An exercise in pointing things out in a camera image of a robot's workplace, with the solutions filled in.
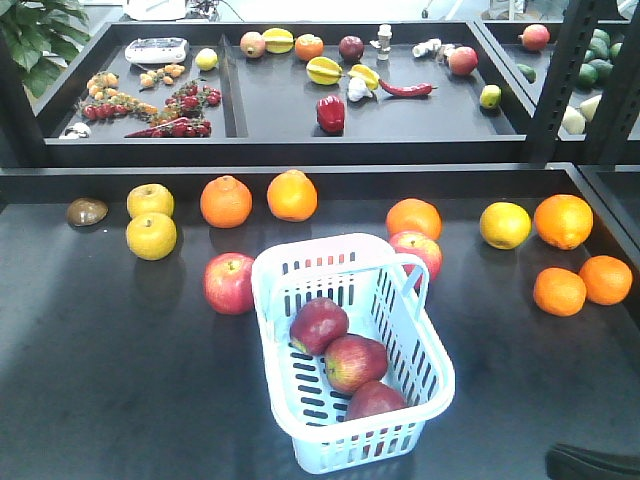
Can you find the red chili pepper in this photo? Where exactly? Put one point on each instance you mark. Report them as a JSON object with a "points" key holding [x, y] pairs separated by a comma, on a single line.
{"points": [[418, 90]]}

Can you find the potted green plant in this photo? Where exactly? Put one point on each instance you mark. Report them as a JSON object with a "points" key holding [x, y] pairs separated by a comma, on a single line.
{"points": [[43, 37]]}

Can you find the yellow starfruit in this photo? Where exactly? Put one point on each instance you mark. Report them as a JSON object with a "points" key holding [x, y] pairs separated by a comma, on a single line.
{"points": [[278, 40], [323, 71]]}

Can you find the white garlic bulb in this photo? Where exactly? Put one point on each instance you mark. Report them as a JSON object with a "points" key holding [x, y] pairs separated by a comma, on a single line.
{"points": [[358, 89]]}

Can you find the orange with knob left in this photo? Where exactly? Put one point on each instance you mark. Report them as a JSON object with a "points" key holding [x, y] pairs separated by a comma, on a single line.
{"points": [[226, 202]]}

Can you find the small orange right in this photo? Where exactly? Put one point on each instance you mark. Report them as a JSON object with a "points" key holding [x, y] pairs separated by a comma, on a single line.
{"points": [[608, 280]]}

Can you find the yellow orange citrus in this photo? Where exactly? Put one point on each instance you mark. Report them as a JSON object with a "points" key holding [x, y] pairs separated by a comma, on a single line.
{"points": [[505, 225]]}

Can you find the black wooden produce stand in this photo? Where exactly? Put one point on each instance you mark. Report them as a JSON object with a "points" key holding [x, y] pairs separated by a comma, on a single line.
{"points": [[115, 367]]}

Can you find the dark red plum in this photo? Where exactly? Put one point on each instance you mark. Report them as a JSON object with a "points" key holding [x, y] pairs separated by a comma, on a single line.
{"points": [[351, 48]]}

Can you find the yellow starfruit back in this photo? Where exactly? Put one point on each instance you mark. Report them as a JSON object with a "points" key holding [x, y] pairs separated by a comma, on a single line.
{"points": [[278, 40]]}

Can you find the large orange grapefruit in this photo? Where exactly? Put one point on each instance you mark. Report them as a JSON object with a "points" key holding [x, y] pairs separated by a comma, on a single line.
{"points": [[413, 214]]}

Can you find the brown kiwi fruit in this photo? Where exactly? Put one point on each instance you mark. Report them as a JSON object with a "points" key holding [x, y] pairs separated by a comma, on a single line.
{"points": [[86, 211]]}

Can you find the light blue plastic basket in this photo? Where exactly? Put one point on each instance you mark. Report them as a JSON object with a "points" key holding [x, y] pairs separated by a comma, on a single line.
{"points": [[383, 294]]}

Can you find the black left upright post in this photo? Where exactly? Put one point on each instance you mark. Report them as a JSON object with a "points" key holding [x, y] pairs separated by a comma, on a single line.
{"points": [[574, 36]]}

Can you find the yellow starfruit front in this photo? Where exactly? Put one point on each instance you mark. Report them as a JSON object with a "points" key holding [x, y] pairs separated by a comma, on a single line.
{"points": [[323, 71]]}

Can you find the orange centre back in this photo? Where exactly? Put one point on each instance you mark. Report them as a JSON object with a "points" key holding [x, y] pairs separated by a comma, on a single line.
{"points": [[292, 196]]}

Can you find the small orange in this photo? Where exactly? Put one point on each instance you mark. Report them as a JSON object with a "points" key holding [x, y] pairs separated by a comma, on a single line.
{"points": [[559, 292], [608, 280]]}

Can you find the yellow pear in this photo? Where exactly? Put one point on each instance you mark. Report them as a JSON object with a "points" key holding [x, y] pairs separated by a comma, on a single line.
{"points": [[151, 197], [151, 236]]}

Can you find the small lime green fruit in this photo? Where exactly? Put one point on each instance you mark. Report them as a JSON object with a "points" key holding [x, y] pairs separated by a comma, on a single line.
{"points": [[490, 97]]}

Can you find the large red apple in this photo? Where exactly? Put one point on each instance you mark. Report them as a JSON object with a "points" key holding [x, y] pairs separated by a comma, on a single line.
{"points": [[419, 244]]}

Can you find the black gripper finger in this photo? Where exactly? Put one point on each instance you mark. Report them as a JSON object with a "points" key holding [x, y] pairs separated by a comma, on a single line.
{"points": [[565, 462]]}

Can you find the red apple upper tray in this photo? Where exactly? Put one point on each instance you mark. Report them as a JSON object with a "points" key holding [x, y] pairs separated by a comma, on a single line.
{"points": [[462, 61]]}

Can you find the black upright post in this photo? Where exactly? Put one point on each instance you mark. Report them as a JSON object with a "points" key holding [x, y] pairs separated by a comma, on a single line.
{"points": [[574, 36], [619, 108]]}

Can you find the red bell pepper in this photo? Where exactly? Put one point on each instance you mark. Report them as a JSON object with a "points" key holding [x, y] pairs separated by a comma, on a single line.
{"points": [[330, 113]]}

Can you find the white remote controller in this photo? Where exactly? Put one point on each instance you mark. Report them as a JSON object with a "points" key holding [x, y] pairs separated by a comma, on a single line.
{"points": [[157, 50]]}

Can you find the yellow pear upper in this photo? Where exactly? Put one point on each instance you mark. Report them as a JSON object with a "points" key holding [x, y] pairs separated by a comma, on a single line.
{"points": [[151, 197]]}

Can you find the orange with nub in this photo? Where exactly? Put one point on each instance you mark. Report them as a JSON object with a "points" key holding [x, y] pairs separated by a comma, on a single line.
{"points": [[563, 221]]}

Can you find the black right upright post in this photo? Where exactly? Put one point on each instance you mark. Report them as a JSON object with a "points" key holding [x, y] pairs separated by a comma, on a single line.
{"points": [[619, 108]]}

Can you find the small orange left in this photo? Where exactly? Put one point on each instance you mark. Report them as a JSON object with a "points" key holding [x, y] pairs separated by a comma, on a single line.
{"points": [[559, 292]]}

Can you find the yellow pear lower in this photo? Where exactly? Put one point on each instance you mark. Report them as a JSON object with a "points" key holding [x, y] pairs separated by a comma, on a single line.
{"points": [[151, 236]]}

